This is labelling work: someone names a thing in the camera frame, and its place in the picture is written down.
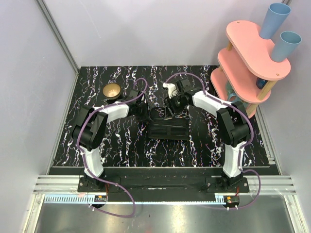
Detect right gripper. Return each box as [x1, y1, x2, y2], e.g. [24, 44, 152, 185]
[162, 94, 186, 119]

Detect silver scissors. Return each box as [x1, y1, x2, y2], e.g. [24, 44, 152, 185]
[155, 107, 171, 119]
[175, 109, 191, 120]

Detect black zip tool case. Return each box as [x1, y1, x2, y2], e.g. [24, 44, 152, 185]
[147, 107, 190, 140]

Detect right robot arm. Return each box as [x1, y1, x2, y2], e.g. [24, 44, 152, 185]
[162, 79, 253, 193]

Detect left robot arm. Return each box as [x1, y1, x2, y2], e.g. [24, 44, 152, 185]
[71, 90, 148, 192]

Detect bronze bowl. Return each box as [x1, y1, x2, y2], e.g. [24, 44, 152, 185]
[103, 83, 121, 100]

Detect teal patterned mug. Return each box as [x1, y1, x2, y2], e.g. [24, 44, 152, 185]
[225, 81, 248, 109]

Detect pink three-tier shelf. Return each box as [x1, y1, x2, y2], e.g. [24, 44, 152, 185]
[210, 20, 291, 117]

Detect dark blue cup on shelf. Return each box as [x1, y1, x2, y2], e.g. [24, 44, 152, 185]
[256, 77, 268, 89]

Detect blue cup lower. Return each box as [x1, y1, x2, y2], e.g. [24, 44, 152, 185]
[270, 31, 302, 63]

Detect blue cup upper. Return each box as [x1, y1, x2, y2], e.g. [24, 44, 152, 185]
[259, 3, 292, 39]

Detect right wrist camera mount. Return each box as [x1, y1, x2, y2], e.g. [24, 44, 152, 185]
[162, 83, 179, 99]

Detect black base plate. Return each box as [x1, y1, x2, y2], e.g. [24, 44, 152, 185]
[77, 166, 251, 194]

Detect aluminium rail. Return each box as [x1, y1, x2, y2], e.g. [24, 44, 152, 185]
[34, 175, 296, 195]

